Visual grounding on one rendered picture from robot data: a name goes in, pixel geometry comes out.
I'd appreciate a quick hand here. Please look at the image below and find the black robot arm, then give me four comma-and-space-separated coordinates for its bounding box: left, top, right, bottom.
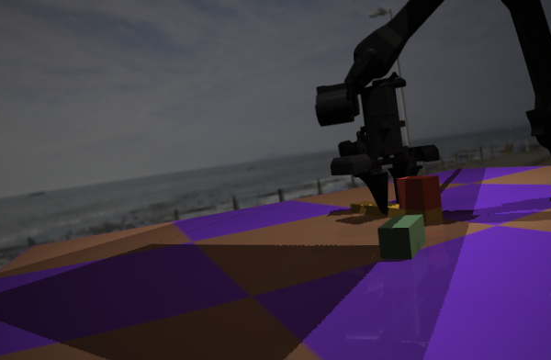
315, 0, 551, 157

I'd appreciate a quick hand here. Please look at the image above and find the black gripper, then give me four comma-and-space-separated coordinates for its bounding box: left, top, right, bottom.
331, 115, 440, 214

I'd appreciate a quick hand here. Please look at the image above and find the yellow bar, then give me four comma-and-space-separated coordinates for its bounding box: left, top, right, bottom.
350, 175, 443, 222

